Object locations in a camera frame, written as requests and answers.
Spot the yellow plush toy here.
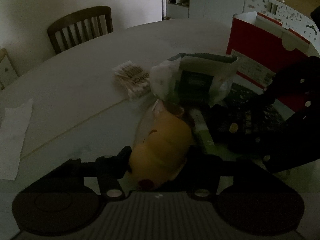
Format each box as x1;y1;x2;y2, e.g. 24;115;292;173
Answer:
128;100;193;186

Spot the plastic bag with box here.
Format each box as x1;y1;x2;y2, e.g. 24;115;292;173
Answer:
150;53;239;106

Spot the cotton swab packet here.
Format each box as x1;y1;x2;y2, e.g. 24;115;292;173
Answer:
112;61;151;101

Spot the white green tube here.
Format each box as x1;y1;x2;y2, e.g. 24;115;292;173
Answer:
190;109;217;155

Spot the red cardboard shoe box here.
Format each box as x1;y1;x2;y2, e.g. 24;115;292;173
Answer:
226;11;319;89

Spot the white paper towel sheet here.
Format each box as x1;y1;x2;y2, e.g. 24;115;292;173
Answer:
1;99;33;180

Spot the wooden side cabinet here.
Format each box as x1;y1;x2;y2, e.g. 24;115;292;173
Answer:
0;49;18;90

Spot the light blue wall cabinet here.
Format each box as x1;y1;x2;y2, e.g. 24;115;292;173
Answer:
163;0;319;49

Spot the dark wooden chair at wall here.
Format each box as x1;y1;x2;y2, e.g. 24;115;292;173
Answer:
47;6;113;54

